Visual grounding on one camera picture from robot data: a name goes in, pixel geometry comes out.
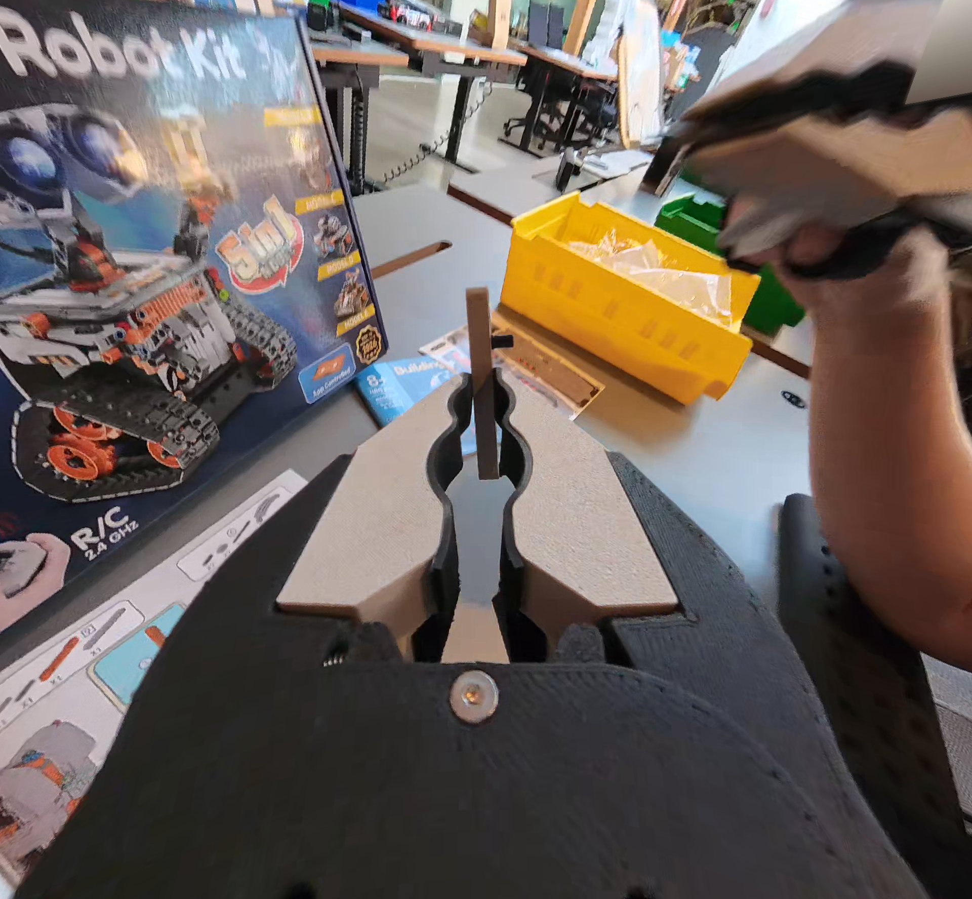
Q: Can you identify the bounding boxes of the blue cover manual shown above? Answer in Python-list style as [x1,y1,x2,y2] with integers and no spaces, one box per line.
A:
[354,357,479,459]

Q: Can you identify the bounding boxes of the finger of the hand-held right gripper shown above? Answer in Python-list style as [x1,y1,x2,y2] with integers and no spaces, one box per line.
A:
[679,0,956,129]
[670,103,972,200]

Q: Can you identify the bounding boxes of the person's right hand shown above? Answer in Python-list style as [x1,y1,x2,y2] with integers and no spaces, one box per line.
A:
[781,219,959,330]

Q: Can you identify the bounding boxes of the blue robot kit box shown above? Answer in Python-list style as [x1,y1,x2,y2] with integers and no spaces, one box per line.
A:
[0,0,390,636]

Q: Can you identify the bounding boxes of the white instruction booklet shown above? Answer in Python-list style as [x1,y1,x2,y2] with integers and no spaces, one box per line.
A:
[0,467,309,879]

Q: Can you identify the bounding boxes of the person's right forearm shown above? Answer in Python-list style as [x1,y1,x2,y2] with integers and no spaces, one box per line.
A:
[806,306,972,674]

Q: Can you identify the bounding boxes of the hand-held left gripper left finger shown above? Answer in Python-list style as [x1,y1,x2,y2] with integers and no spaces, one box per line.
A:
[275,373,475,663]

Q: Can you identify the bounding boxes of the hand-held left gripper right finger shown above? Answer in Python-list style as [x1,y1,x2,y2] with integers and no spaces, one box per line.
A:
[491,367,680,663]

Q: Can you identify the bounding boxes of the grey desk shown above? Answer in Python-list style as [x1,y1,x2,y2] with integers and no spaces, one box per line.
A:
[0,185,820,687]

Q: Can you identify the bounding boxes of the yellow plastic bin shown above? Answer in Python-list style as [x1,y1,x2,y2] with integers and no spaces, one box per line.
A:
[497,190,762,407]

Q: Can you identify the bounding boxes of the black mesh office chair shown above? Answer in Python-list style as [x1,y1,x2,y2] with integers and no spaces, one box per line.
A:
[778,492,959,899]

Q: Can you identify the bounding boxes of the light grey toy beam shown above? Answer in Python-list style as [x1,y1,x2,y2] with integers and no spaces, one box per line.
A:
[465,287,516,481]

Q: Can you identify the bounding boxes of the green plastic bin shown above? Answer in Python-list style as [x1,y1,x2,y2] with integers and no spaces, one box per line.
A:
[655,188,807,339]

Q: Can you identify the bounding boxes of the wooden top standing desk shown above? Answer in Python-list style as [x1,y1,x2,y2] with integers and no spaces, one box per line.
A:
[338,3,530,167]
[310,33,411,195]

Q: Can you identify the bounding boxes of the clear plastic bags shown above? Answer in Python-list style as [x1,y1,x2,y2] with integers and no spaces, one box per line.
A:
[565,226,739,332]

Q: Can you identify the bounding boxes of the orange and grey sticker sheet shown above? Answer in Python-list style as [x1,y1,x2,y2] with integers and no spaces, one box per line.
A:
[419,310,607,423]

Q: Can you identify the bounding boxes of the coiled black cable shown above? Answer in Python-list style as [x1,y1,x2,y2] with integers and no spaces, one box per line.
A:
[382,79,488,184]

